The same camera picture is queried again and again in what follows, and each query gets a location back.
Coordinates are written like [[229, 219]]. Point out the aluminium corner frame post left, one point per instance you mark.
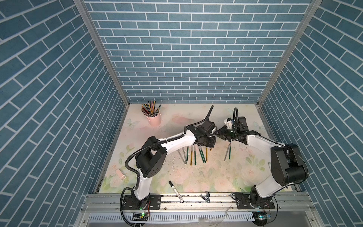
[[85, 15]]

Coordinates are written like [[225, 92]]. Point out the aluminium front rail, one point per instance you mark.
[[286, 209]]

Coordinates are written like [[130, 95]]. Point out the black binder clip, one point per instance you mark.
[[206, 197]]

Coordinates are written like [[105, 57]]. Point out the black marker pen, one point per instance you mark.
[[176, 192]]

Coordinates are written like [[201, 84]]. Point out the pink metal pencil cup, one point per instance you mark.
[[154, 121]]

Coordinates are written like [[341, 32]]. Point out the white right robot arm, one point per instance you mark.
[[287, 167]]

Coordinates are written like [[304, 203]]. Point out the aluminium corner frame post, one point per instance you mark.
[[310, 11], [85, 15]]

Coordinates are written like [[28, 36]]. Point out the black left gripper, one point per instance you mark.
[[211, 143]]

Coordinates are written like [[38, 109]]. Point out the coloured pencils bundle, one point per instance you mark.
[[150, 109]]

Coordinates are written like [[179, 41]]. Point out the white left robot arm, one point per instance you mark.
[[148, 161]]

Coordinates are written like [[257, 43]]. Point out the aluminium corner frame post right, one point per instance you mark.
[[310, 11]]

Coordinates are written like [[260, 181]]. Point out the silver carving knife capped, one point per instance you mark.
[[227, 152]]

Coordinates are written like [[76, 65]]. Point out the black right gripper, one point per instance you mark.
[[222, 133]]

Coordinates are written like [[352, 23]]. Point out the silver carving knife leftmost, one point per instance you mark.
[[181, 156]]

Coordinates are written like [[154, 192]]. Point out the pink eraser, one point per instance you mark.
[[120, 174]]

